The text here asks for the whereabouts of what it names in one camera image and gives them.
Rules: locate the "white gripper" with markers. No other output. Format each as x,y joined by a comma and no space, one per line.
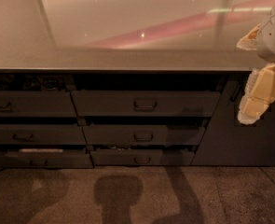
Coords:
274,41

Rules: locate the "dark drawer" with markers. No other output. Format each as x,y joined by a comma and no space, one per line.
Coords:
64,158
11,134
36,104
146,103
142,157
143,135

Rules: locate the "dark clutter in drawer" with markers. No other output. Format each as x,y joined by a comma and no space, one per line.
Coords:
23,82

